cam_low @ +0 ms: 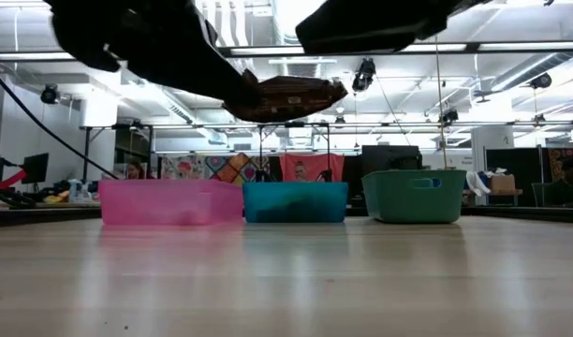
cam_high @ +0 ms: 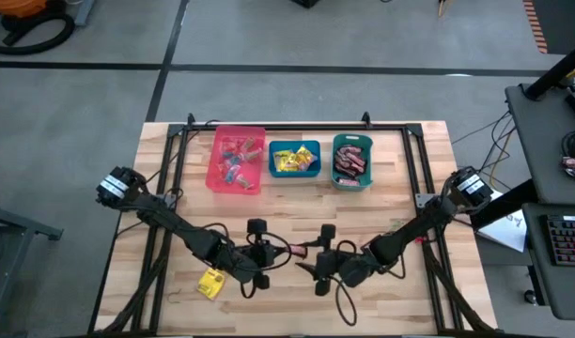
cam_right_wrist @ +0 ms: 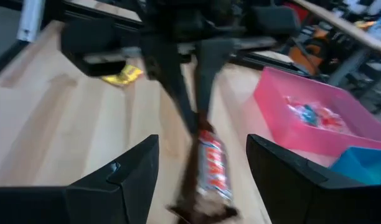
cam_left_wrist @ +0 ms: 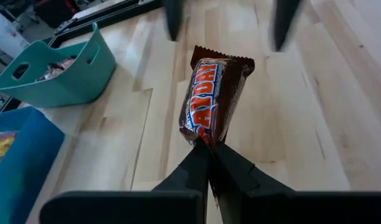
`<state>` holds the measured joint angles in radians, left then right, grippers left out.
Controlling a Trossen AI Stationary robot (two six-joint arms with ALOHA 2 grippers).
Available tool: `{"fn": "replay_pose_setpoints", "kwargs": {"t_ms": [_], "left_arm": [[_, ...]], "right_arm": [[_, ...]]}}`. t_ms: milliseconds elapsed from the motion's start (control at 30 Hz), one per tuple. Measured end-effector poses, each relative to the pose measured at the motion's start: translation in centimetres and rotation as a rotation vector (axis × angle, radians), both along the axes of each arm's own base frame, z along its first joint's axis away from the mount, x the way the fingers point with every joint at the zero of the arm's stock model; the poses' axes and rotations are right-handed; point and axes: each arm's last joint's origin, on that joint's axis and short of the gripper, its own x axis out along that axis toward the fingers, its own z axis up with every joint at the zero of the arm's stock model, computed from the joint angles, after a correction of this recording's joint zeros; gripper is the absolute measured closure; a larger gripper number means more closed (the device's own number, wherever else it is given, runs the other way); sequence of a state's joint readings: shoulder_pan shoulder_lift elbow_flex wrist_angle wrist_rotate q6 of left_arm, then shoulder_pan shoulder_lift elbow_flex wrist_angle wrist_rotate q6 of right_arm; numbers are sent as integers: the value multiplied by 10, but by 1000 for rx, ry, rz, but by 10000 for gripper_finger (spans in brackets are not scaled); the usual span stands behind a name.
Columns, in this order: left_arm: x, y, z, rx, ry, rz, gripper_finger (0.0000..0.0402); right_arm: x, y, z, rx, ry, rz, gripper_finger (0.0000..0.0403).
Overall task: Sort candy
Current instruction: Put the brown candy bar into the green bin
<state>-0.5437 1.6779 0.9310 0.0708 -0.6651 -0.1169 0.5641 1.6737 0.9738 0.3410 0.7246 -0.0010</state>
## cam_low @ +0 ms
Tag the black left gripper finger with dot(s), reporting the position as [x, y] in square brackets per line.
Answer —
[211, 75]

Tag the brown chocolate bar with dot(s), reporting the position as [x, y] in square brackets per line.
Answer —
[291, 100]

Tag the black ceiling spotlight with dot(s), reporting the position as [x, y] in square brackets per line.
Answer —
[50, 94]
[363, 75]
[541, 80]
[448, 117]

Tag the white light strip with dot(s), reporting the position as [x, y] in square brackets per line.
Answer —
[539, 46]
[33, 56]
[268, 50]
[436, 47]

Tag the colourful patchwork quilt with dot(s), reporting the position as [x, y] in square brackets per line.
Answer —
[230, 168]

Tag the floral white cloth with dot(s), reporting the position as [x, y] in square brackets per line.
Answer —
[183, 167]

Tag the black overhead beam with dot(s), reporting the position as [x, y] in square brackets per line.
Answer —
[472, 47]

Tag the orange hanging cloth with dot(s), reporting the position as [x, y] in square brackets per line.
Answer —
[286, 164]

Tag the person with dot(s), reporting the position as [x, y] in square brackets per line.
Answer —
[301, 171]
[565, 187]
[136, 171]

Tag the wide black monitor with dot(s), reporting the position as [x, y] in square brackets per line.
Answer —
[389, 156]

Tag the blue plastic bin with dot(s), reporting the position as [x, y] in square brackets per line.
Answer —
[268, 201]

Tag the pink plastic bin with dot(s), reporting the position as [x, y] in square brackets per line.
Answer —
[136, 201]

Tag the small black monitor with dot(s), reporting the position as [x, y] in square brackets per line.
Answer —
[34, 167]

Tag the white pillar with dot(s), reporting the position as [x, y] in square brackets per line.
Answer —
[492, 140]

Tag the teal plastic bin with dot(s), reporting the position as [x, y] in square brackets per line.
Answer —
[389, 201]

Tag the red lever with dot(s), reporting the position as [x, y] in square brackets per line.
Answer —
[15, 178]

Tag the black partition panel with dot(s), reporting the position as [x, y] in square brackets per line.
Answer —
[520, 164]

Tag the cardboard box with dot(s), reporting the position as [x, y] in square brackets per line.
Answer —
[502, 183]

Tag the grey chair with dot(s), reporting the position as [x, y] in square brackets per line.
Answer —
[537, 194]

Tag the silver air duct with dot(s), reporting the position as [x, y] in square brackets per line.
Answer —
[303, 65]

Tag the black metal workstation frame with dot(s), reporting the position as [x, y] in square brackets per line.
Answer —
[86, 154]

